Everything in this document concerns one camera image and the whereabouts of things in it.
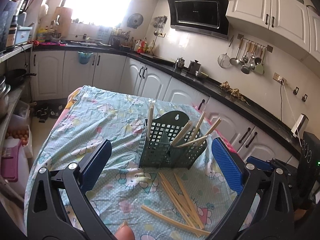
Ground black wok pan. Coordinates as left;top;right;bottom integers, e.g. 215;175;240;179
5;68;37;87

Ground red dish cloth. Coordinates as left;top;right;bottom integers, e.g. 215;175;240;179
33;40;68;47

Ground single pale chopstick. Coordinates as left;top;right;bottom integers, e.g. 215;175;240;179
146;100;156;141

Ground black slipper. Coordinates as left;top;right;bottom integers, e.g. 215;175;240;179
47;102;62;118
34;104;49;123

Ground small hanging utensil rack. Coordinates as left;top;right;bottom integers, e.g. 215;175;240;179
152;15;168;36

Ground wall power socket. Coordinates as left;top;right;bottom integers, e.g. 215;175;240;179
272;72;288;84

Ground wall utensil rail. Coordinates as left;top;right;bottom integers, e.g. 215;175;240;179
237;33;274;54

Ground tray of brown eggs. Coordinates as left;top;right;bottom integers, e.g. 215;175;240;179
5;127;30;146

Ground grey countertop organizer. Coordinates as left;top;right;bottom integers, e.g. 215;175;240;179
97;26;112;43

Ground cartoon printed tablecloth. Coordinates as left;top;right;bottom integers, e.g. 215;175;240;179
24;85;263;240

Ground kitchen window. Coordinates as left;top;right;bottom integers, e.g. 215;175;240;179
61;0;141;27

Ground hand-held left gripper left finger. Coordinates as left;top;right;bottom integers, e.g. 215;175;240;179
26;139;117;240

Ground steel spoon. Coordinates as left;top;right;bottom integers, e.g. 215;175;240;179
239;42;251;64

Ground blue hanging bin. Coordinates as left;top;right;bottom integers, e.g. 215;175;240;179
77;51;94;65

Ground black kitchen countertop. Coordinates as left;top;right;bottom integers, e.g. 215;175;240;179
32;41;302;159

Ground single wooden chopstick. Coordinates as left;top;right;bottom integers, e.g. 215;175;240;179
187;112;206;141
206;118;222;136
175;135;211;148
171;121;193;146

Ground person's left hand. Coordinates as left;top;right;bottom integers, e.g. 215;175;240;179
115;224;136;240

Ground green spatula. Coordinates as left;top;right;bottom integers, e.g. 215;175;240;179
254;47;265;75

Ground dark sauce bottle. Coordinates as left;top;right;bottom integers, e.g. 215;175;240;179
6;15;18;52

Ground blue-grey plastic box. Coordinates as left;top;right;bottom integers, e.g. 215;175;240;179
16;26;33;46

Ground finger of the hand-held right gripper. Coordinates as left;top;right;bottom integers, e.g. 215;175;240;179
246;156;273;173

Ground black lidded pot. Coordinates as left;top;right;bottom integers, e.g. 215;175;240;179
186;60;202;75

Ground rack of seasoning jars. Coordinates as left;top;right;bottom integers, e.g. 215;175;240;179
111;27;132;48

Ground wooden cutting board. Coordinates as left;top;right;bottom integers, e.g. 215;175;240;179
53;7;73;37

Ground large dark ladle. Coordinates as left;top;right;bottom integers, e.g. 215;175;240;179
240;44;255;75

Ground green plastic utensil basket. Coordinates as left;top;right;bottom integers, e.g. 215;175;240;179
138;111;208;170

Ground wire mesh strainer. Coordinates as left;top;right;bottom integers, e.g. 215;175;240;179
217;36;231;69

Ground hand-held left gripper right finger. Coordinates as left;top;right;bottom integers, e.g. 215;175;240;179
208;137;295;240

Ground ginger roots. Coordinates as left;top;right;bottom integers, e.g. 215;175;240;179
220;81;248;103

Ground white power adapter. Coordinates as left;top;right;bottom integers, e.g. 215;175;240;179
291;113;309;138

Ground steel ladle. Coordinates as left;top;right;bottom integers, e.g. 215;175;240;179
229;39;242;66

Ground white upper kitchen cabinets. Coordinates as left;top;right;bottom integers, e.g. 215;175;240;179
225;0;320;62

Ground white power cable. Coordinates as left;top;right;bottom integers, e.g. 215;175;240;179
279;81;301;141

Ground stainless steel pot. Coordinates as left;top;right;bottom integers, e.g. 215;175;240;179
0;76;12;117

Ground pink plastic board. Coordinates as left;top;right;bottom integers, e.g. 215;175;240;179
0;140;24;183

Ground black range hood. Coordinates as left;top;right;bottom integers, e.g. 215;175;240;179
165;0;230;41

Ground small wall fan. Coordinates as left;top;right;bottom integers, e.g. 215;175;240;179
126;13;144;29

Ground metal kitchen shelf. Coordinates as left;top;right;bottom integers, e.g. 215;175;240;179
0;43;34;141

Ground pile of wooden chopsticks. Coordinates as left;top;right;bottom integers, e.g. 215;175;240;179
141;172;211;238

